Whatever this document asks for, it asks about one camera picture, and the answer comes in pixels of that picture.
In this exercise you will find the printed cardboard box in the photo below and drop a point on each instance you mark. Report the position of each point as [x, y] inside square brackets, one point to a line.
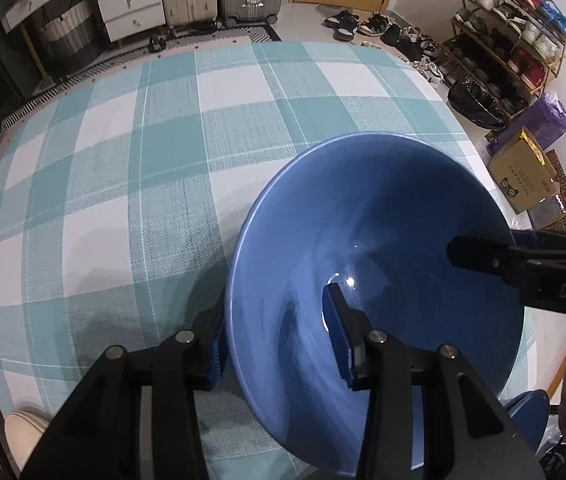
[520, 180]

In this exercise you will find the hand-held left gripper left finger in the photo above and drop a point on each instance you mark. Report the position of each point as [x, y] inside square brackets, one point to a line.
[215, 360]

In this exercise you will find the cream round plate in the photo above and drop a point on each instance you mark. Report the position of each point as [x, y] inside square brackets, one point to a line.
[25, 422]
[13, 452]

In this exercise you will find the purple plastic bag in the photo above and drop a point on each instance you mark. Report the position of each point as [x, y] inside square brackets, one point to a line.
[548, 120]

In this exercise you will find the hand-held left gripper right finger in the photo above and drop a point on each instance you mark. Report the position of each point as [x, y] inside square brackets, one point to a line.
[335, 330]

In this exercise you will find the white desk with drawers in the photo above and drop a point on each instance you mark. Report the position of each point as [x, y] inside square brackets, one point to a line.
[128, 0]

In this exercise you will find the brown patterned mat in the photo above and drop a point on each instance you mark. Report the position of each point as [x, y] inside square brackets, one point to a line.
[565, 205]

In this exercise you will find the shoe rack with shoes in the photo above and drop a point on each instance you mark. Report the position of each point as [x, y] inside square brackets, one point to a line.
[523, 35]

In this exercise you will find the wooden shoe rack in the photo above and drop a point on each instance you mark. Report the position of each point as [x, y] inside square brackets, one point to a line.
[558, 65]

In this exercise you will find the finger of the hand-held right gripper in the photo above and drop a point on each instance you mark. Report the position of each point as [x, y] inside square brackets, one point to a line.
[478, 255]
[538, 237]

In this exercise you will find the cluster of sneakers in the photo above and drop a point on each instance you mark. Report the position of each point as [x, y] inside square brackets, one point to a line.
[388, 30]

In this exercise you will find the teal white checked tablecloth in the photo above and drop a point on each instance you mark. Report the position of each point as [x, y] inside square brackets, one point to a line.
[113, 160]

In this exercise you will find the grey oval doormat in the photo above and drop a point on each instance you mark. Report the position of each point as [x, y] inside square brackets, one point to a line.
[333, 9]

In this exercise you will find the blue bowl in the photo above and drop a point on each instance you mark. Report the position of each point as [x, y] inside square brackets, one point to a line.
[388, 200]

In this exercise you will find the grey white laundry basket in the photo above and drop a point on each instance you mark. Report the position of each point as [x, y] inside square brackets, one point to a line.
[68, 30]

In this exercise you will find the black trash bag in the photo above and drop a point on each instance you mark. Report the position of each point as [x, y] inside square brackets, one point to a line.
[475, 102]

